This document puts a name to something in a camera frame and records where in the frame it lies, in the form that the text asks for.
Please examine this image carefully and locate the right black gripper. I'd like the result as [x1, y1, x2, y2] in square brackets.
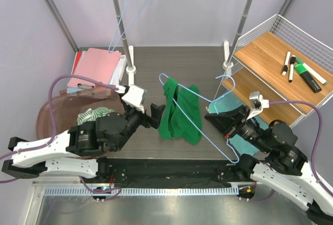
[204, 103, 271, 152]

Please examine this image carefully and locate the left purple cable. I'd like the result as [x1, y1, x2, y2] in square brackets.
[0, 75, 125, 199]

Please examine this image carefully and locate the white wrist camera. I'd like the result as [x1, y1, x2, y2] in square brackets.
[247, 91, 270, 120]
[116, 84, 146, 113]

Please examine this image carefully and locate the green white striped tank top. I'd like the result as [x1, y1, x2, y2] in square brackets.
[76, 107, 115, 125]

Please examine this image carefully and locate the white slotted cable duct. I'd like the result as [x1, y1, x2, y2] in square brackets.
[44, 185, 239, 197]

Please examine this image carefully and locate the purple cable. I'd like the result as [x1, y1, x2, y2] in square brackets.
[244, 100, 333, 202]
[0, 75, 125, 199]

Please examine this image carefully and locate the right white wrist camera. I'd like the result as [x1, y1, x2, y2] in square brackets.
[247, 91, 270, 120]

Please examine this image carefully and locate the brown translucent plastic basin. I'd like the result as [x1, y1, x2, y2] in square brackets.
[36, 86, 125, 140]

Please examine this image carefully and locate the small white black marker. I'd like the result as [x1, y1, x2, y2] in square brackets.
[288, 64, 294, 83]

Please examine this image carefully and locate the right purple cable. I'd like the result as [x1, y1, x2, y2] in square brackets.
[244, 100, 333, 202]

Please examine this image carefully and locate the light blue wire hanger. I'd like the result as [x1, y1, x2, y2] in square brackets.
[108, 0, 154, 53]

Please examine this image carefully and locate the grey white clothes rack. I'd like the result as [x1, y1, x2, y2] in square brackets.
[107, 0, 262, 97]

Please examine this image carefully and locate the white green capped marker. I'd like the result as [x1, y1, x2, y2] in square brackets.
[302, 63, 328, 85]

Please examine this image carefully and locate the white wire wooden shelf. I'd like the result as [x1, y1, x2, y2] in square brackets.
[213, 13, 333, 135]

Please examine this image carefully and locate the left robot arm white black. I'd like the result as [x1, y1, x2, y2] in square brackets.
[2, 104, 165, 183]

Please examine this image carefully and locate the teal cutting mat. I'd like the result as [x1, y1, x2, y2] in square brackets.
[208, 93, 261, 156]

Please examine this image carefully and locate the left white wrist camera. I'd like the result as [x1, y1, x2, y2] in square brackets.
[116, 84, 146, 113]

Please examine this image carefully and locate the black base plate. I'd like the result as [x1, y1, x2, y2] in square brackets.
[84, 157, 252, 189]

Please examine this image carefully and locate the green black highlighter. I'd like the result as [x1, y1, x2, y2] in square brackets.
[295, 64, 322, 93]

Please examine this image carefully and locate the stack of papers folders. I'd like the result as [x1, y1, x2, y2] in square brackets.
[72, 52, 126, 85]

